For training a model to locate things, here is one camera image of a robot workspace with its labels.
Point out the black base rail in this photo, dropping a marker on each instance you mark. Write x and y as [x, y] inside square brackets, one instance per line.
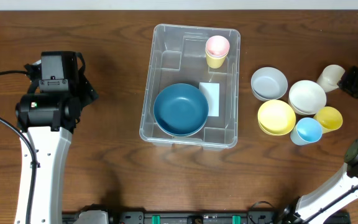
[138, 217]

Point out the pink cup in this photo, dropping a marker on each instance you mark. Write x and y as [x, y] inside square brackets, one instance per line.
[217, 46]

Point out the dark blue bowl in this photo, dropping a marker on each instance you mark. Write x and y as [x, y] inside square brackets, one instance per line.
[181, 109]

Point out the yellow small bowl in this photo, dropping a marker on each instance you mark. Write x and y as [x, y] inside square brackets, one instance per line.
[276, 118]

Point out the light blue cup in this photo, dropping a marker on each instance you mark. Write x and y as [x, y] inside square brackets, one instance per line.
[306, 131]

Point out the grey small bowl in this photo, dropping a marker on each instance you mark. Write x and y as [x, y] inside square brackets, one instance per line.
[268, 83]

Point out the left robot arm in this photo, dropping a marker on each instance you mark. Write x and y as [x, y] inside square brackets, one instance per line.
[47, 121]

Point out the white label in bin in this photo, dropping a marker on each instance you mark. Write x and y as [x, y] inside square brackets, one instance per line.
[211, 92]

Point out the white small bowl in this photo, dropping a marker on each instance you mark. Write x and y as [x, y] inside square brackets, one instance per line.
[306, 97]

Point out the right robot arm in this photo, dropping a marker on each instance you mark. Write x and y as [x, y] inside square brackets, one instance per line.
[341, 189]

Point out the cream cup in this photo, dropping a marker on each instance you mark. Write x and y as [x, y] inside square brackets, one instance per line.
[329, 77]

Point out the clear plastic storage bin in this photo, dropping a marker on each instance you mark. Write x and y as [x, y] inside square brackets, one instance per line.
[178, 56]

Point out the yellow cup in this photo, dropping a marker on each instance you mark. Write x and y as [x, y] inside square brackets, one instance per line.
[329, 118]
[215, 61]

